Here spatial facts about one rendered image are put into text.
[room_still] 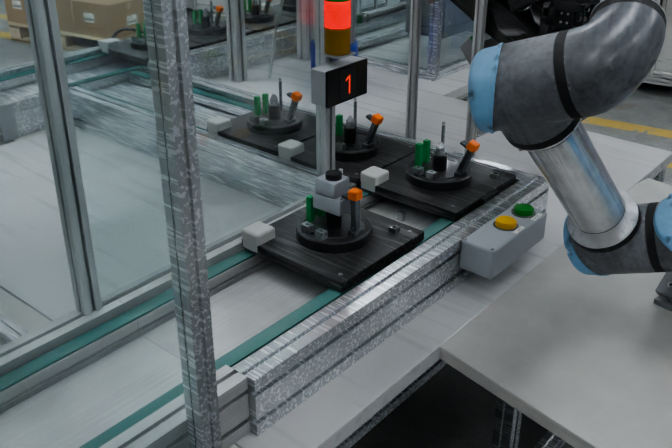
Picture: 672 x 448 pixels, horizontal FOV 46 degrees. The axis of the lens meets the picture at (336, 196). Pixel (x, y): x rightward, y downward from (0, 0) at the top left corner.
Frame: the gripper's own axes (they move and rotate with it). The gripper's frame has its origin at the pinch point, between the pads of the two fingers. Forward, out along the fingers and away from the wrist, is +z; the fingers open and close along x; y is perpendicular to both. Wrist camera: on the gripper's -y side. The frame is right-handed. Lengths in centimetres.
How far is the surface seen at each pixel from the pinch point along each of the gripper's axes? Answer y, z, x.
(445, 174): -16.8, 24.3, -6.6
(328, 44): -31.8, -4.7, -26.5
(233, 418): -3, 33, -80
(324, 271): -13, 26, -50
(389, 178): -27.1, 26.3, -12.2
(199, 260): 2, 2, -88
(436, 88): -72, 37, 75
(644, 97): -103, 123, 372
